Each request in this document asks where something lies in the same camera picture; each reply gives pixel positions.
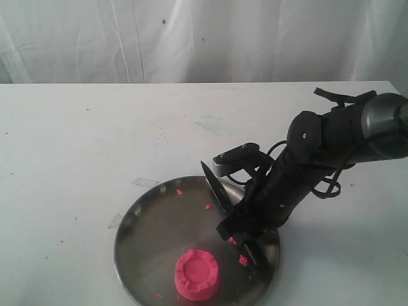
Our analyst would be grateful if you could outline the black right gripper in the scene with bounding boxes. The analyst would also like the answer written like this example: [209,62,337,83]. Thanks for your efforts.
[216,146,338,245]

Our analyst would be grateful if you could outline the black serrated knife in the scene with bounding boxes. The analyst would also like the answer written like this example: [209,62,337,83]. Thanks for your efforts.
[200,161,268,268]

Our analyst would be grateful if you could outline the pink play dough lump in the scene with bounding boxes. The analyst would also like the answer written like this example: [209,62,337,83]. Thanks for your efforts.
[175,249,220,302]

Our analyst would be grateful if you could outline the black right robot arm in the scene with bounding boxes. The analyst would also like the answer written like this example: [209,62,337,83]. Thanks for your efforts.
[213,89,407,241]

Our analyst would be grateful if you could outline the round steel plate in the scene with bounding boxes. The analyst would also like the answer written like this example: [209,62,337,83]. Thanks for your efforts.
[114,176,280,305]

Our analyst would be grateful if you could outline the clear tape strip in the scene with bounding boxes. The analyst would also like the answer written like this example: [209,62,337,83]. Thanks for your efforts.
[108,214,123,229]
[131,177,160,189]

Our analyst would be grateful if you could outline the white backdrop curtain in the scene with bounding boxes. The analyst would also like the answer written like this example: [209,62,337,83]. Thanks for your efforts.
[1,1,407,89]

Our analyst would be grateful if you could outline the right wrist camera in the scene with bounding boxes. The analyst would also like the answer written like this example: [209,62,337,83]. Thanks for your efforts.
[212,143,274,186]

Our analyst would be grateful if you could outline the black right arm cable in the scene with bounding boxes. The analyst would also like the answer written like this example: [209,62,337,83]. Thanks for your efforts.
[267,87,377,200]

